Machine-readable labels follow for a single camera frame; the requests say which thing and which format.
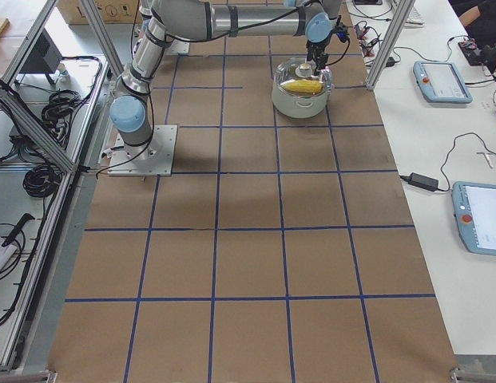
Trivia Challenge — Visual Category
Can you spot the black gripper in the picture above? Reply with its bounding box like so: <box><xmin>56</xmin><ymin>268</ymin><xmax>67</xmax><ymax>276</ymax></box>
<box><xmin>306</xmin><ymin>38</ymin><xmax>330</xmax><ymax>71</ymax></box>

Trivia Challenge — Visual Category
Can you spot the glass pot lid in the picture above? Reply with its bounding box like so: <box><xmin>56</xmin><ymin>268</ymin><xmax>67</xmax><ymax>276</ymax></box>
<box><xmin>273</xmin><ymin>57</ymin><xmax>333</xmax><ymax>97</ymax></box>

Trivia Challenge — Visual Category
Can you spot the yellow corn cob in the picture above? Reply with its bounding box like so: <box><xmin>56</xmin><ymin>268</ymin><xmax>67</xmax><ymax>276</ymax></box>
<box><xmin>280</xmin><ymin>79</ymin><xmax>323</xmax><ymax>95</ymax></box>

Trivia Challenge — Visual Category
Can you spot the pale green cooking pot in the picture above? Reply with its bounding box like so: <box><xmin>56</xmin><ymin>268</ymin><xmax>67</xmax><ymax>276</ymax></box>
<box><xmin>272</xmin><ymin>57</ymin><xmax>333</xmax><ymax>119</ymax></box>

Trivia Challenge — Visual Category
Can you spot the far blue teach pendant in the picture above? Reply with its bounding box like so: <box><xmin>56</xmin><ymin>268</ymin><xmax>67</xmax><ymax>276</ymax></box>
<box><xmin>413</xmin><ymin>61</ymin><xmax>472</xmax><ymax>105</ymax></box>

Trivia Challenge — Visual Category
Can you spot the blue teach pendant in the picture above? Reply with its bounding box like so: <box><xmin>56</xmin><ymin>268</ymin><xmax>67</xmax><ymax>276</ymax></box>
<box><xmin>413</xmin><ymin>61</ymin><xmax>472</xmax><ymax>105</ymax></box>
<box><xmin>451</xmin><ymin>181</ymin><xmax>496</xmax><ymax>256</ymax></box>

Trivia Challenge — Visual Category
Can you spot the black power adapter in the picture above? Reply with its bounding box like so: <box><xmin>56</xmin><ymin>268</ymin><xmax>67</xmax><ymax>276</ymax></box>
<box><xmin>399</xmin><ymin>172</ymin><xmax>438</xmax><ymax>192</ymax></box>

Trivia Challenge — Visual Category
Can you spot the cardboard box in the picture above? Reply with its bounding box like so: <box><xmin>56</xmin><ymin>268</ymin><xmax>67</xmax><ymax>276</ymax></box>
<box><xmin>57</xmin><ymin>0</ymin><xmax>142</xmax><ymax>25</ymax></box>

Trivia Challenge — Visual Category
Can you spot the near blue teach pendant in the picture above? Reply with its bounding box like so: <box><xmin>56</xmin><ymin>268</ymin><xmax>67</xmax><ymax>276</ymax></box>
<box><xmin>451</xmin><ymin>181</ymin><xmax>496</xmax><ymax>256</ymax></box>

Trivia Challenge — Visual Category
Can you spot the aluminium frame post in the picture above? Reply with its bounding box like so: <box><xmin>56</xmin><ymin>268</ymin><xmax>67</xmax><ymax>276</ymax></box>
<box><xmin>366</xmin><ymin>0</ymin><xmax>415</xmax><ymax>91</ymax></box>

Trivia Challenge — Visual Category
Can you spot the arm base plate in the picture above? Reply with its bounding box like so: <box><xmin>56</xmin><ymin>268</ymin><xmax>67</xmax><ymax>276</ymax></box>
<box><xmin>165</xmin><ymin>40</ymin><xmax>190</xmax><ymax>56</ymax></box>
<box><xmin>107</xmin><ymin>124</ymin><xmax>178</xmax><ymax>176</ymax></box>

